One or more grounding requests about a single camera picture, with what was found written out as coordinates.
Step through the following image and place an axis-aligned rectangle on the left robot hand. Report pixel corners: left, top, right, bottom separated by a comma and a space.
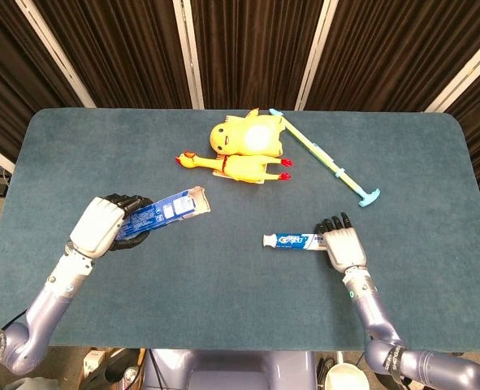
65, 193, 154, 261

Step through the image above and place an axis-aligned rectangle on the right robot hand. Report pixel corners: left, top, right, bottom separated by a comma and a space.
313, 211, 367, 272

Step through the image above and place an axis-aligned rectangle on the white blue toothpaste tube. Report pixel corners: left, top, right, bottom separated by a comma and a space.
262, 232, 326, 252

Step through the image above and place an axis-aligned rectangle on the blue toothpaste carton box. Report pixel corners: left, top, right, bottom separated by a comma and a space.
113, 185, 213, 241

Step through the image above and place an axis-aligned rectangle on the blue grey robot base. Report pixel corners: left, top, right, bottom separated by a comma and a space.
144, 348, 318, 390

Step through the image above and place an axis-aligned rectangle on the cardboard box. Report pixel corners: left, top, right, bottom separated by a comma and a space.
80, 348, 117, 383

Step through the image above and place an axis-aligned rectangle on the green yellow toy syringe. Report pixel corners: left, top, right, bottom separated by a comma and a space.
268, 107, 382, 208

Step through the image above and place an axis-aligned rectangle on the teal table cloth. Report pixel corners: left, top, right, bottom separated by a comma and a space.
0, 107, 480, 353

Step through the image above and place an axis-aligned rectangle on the yellow rubber chicken toy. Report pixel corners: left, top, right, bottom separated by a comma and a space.
174, 151, 293, 184

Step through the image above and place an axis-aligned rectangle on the white bucket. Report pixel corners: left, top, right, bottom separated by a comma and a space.
324, 362, 371, 390

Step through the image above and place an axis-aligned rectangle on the yellow duck toy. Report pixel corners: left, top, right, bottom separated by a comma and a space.
210, 107, 285, 157

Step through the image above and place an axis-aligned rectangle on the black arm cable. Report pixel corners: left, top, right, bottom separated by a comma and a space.
2, 310, 28, 332

